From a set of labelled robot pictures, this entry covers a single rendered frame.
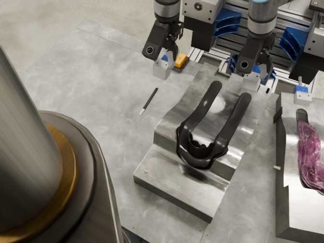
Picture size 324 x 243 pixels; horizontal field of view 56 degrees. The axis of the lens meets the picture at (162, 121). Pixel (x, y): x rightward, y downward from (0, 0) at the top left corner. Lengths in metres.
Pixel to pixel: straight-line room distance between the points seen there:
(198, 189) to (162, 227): 0.15
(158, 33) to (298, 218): 0.63
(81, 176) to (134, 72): 1.07
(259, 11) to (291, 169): 0.46
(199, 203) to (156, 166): 0.17
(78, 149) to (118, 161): 0.83
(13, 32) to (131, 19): 0.98
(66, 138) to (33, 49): 2.50
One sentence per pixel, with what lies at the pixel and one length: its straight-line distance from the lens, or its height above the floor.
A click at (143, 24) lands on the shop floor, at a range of 2.73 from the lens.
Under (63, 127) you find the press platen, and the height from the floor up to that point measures 1.54.
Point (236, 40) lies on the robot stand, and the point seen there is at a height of 0.76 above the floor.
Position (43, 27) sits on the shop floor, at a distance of 2.86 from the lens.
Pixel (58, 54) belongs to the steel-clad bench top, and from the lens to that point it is 1.36.
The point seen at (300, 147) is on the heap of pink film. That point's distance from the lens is 1.00.
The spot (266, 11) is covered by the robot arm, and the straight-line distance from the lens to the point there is 0.86.
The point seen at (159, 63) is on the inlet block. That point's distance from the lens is 1.04.
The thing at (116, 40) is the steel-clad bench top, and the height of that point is 0.80.
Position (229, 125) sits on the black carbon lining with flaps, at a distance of 1.00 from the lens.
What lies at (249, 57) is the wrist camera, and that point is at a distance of 0.93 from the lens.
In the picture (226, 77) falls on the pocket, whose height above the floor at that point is 0.86.
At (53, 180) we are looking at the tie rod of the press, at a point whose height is 1.56.
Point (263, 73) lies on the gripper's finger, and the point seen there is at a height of 0.98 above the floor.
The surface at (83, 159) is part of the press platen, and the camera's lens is 0.18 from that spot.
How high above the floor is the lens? 1.70
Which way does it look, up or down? 56 degrees down
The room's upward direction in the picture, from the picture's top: 1 degrees clockwise
